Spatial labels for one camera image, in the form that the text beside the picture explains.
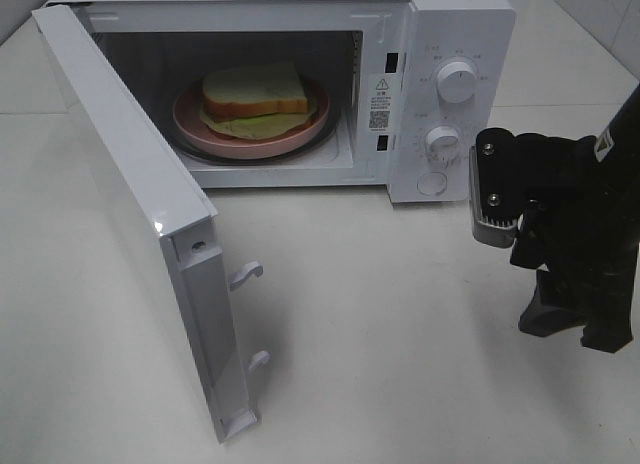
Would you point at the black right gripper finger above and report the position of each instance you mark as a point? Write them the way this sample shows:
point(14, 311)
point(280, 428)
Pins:
point(608, 326)
point(551, 309)

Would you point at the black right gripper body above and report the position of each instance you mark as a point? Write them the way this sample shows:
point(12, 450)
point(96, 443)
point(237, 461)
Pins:
point(594, 222)

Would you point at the round white door button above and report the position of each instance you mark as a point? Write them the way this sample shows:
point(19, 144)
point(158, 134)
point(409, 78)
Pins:
point(432, 183)

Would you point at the white timer knob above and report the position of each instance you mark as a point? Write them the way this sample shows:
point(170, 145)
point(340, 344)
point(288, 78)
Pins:
point(442, 140)

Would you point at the sandwich with lettuce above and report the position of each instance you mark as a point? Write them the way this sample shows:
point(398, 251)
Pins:
point(256, 102)

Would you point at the white microwave door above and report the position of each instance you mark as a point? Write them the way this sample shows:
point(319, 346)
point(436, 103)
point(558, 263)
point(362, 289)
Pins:
point(164, 221)

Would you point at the pink round plate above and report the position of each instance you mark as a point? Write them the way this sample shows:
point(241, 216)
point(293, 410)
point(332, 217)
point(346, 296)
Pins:
point(317, 95)

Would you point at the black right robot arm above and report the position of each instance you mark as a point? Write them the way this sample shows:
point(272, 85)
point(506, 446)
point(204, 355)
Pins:
point(584, 248)

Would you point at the upper white power knob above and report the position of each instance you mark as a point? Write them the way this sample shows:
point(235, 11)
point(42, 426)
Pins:
point(456, 81)

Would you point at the white warning label sticker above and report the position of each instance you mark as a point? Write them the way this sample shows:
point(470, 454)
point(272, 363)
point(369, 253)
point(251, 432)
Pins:
point(382, 91)

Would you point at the glass microwave turntable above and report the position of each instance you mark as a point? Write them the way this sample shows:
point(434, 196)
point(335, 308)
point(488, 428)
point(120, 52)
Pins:
point(330, 129)

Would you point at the white microwave oven body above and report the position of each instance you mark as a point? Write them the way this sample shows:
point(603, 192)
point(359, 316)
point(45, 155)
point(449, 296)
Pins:
point(161, 47)

